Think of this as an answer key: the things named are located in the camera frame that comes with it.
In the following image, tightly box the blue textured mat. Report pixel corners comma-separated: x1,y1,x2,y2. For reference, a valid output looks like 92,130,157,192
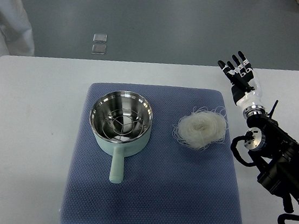
60,83,242,224

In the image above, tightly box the white vermicelli nest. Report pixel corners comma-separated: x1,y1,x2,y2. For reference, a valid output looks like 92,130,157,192
172,106,229,151

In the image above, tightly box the mint green steel pot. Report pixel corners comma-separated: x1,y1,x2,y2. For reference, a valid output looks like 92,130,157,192
89,91,153,184

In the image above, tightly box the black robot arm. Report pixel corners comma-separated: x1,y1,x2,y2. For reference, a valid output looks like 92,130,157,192
230,103,299,213

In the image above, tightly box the wire steamer rack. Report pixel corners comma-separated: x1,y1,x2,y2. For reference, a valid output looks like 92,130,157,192
101,110,144,143

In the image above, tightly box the upper floor metal plate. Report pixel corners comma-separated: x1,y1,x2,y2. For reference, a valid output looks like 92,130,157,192
93,33,108,43

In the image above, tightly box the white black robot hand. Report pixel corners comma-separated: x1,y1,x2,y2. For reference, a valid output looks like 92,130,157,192
218,51,266,118

